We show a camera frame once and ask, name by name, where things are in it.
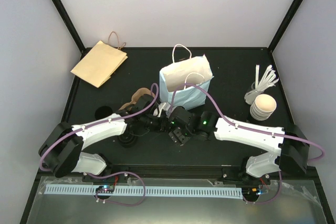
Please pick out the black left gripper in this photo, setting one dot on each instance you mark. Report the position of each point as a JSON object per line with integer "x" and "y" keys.
{"x": 160, "y": 127}

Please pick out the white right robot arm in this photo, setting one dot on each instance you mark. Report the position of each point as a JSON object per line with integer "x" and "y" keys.
{"x": 282, "y": 153}

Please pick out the light blue cable duct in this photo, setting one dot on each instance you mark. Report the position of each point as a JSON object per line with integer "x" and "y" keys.
{"x": 149, "y": 191}

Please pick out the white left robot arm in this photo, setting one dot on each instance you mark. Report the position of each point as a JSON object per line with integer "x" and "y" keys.
{"x": 63, "y": 153}

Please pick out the stack of white paper cups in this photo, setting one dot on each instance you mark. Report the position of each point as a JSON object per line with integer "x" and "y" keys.
{"x": 263, "y": 107}

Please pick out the black frame post left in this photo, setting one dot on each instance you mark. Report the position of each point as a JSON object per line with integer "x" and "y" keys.
{"x": 69, "y": 24}

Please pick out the light blue paper bag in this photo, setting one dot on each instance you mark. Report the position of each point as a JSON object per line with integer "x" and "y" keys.
{"x": 178, "y": 79}

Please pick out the black circuit board with leds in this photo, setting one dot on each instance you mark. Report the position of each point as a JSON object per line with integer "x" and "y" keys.
{"x": 105, "y": 189}

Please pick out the brown kraft paper bag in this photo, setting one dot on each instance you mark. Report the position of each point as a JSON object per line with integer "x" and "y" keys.
{"x": 97, "y": 66}

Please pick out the stack of black lids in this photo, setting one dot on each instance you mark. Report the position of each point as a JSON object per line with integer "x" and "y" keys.
{"x": 127, "y": 140}

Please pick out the clear cup of stirrers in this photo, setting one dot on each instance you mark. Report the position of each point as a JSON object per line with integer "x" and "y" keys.
{"x": 261, "y": 82}

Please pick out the black frame post right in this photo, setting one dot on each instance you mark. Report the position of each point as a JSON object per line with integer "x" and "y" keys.
{"x": 284, "y": 24}

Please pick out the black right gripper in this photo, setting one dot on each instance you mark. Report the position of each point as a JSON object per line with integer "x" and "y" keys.
{"x": 176, "y": 136}

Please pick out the black paper coffee cup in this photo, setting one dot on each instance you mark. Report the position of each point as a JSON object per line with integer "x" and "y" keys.
{"x": 103, "y": 112}

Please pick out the black frame post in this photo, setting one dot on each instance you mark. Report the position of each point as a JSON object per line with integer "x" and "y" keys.
{"x": 69, "y": 24}
{"x": 284, "y": 24}

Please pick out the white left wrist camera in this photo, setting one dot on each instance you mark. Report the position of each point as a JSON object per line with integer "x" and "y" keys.
{"x": 160, "y": 108}

